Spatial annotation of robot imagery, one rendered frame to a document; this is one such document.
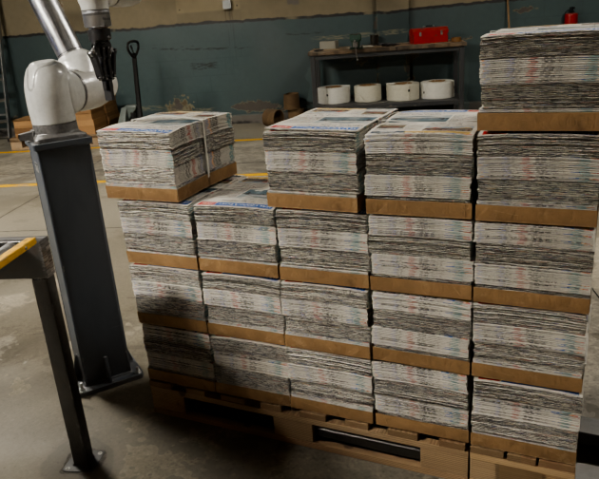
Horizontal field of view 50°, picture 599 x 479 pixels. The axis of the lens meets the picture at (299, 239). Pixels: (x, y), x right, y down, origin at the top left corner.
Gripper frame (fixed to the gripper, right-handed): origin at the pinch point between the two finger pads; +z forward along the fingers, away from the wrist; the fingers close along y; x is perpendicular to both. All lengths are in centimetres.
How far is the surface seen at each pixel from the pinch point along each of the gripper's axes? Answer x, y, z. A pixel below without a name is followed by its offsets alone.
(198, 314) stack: -38, -19, 72
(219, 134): -37.5, 8.1, 16.7
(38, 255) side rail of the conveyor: -9, -52, 41
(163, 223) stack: -29, -19, 41
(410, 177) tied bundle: -112, -19, 22
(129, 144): -22.1, -20.1, 14.6
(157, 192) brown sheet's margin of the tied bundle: -29.8, -20.0, 29.8
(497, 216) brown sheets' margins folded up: -134, -20, 31
